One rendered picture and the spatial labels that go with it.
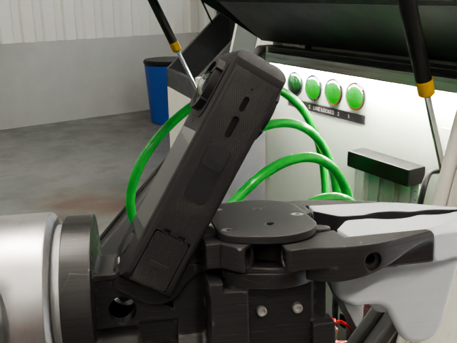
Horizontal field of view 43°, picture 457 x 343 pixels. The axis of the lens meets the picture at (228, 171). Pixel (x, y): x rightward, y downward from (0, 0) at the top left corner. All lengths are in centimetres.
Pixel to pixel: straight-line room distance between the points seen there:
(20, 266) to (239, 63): 12
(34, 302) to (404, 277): 17
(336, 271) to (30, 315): 13
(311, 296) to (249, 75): 10
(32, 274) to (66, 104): 749
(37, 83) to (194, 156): 735
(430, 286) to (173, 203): 13
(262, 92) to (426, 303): 13
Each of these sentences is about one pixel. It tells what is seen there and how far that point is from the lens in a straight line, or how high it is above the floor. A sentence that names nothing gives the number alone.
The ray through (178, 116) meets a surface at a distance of 87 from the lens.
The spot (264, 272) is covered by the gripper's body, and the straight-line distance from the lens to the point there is 25.
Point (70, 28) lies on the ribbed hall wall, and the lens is 769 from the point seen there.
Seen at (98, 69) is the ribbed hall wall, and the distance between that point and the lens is 784.
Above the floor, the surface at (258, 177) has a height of 134.
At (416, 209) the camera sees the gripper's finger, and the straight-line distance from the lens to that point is 32.
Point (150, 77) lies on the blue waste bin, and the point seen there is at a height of 58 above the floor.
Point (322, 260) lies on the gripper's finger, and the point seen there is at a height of 146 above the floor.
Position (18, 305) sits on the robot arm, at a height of 145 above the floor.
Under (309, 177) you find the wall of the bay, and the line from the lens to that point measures 124.
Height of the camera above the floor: 157
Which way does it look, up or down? 17 degrees down
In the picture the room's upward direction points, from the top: 1 degrees counter-clockwise
